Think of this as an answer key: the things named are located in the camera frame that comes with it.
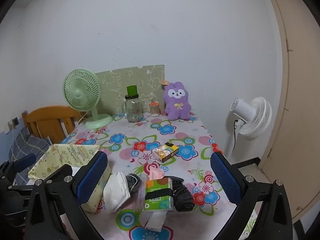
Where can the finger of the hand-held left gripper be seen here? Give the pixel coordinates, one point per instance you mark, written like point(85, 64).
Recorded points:
point(25, 162)
point(60, 172)

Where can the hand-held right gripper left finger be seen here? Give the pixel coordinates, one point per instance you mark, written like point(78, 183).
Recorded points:
point(92, 177)

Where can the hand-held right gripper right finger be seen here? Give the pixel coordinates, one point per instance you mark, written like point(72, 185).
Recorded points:
point(225, 180)

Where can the yellow fabric storage box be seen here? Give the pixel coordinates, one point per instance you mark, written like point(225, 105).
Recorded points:
point(65, 155)

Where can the white face mask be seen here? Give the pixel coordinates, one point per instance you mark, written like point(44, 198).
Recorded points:
point(116, 192)

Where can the black umbrella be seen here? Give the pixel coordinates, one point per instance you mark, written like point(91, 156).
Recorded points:
point(183, 195)

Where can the clear plastic packet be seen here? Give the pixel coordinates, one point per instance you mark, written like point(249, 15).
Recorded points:
point(137, 197)

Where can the pink packet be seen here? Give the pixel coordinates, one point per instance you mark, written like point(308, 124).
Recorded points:
point(156, 173)

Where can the green tissue pack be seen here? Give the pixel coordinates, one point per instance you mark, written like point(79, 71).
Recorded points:
point(157, 187)

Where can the cartoon printed box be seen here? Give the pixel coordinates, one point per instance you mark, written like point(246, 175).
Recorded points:
point(165, 152)

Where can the blue plaid bedding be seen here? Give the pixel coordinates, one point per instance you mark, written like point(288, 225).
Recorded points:
point(27, 145)

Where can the black baseboard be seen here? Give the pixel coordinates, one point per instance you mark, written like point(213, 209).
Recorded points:
point(246, 163)

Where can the wooden headboard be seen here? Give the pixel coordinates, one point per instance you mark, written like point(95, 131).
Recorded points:
point(47, 122)

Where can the white standing fan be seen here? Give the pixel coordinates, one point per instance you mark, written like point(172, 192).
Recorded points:
point(252, 116)

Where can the white paper sheet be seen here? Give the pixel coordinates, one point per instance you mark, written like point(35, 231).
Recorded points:
point(156, 221)

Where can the glass jar with green lid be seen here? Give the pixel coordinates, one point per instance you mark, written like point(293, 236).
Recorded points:
point(133, 107)

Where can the green desk fan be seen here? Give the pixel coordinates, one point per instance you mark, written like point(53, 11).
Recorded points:
point(80, 92)

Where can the purple plush toy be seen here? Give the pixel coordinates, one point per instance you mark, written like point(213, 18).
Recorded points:
point(177, 105)

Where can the cotton swab jar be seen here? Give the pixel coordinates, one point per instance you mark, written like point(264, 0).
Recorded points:
point(154, 108)

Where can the beige door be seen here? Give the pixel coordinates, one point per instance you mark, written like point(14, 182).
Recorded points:
point(300, 105)

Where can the green patterned board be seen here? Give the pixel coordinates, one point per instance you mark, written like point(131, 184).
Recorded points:
point(145, 82)

